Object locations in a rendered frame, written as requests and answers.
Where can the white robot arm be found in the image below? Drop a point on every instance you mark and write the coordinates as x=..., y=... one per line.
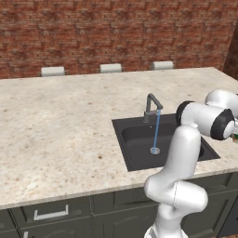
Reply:
x=181, y=161

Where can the black sink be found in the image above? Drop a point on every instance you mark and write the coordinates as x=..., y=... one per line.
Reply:
x=145, y=142

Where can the blue water stream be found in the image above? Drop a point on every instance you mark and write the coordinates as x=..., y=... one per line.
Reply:
x=156, y=130

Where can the green sponge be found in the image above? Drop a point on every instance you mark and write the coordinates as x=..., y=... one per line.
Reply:
x=235, y=137

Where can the dark grey tap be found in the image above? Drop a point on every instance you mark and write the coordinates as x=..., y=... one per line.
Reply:
x=151, y=108

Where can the white stool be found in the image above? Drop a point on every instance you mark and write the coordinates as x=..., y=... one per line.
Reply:
x=53, y=71
x=162, y=65
x=111, y=68

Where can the dark green false drawer front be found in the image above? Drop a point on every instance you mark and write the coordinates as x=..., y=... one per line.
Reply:
x=124, y=197
x=215, y=182

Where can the dark green cupboard door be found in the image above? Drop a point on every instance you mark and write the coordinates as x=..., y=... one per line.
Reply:
x=207, y=217
x=124, y=223

